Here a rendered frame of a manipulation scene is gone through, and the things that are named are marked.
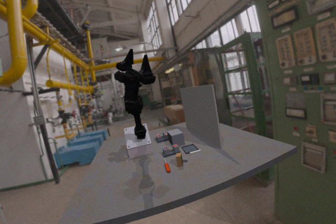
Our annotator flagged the orange-handled screwdriver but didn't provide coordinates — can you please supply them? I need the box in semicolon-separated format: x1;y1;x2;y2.
164;159;171;173

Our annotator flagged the tan cardboard box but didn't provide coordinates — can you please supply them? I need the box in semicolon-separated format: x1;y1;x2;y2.
176;153;183;167

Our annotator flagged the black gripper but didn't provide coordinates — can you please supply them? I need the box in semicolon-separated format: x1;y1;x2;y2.
116;49;156;91

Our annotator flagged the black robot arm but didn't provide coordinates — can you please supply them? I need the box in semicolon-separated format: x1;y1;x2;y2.
114;71;147;140

